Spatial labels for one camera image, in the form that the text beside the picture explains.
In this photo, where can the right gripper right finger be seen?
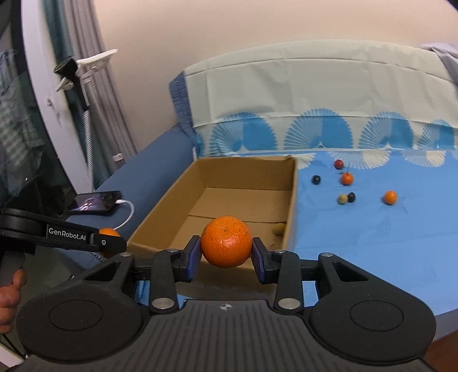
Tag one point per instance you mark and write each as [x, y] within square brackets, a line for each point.
[282, 268]

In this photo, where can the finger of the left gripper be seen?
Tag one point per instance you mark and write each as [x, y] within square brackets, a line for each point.
[107, 244]

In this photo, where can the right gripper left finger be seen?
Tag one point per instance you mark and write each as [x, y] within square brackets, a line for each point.
[169, 267]

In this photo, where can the orange round fruit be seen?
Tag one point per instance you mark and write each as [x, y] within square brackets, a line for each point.
[108, 232]

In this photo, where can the yellow-green round fruit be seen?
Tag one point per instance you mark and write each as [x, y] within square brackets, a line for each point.
[279, 228]

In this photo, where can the small beige fruit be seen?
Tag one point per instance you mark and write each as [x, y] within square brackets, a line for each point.
[342, 199]

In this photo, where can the small black fruit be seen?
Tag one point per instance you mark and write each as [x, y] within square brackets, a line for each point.
[351, 197]
[316, 179]

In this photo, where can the orange fruit with stem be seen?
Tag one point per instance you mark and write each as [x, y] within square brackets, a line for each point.
[347, 179]

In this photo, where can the small dark red fruit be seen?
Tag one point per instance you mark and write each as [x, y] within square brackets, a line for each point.
[339, 164]

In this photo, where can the small orange fruit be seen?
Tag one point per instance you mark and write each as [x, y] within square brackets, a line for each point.
[390, 197]

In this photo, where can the person's left hand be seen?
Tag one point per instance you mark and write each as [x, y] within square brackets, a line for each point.
[10, 297]

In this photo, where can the black smartphone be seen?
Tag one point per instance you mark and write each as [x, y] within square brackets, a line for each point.
[96, 203]

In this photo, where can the blue sofa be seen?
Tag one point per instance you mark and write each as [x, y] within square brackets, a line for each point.
[144, 179]

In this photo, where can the brown cardboard box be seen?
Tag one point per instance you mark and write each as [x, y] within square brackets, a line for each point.
[260, 191]

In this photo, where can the blue patterned sheet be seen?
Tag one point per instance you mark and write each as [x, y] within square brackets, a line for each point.
[323, 146]

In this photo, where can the white clip stand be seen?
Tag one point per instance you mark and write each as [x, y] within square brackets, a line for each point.
[72, 71]

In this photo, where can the light grey cloth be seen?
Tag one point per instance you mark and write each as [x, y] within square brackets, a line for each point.
[448, 54]

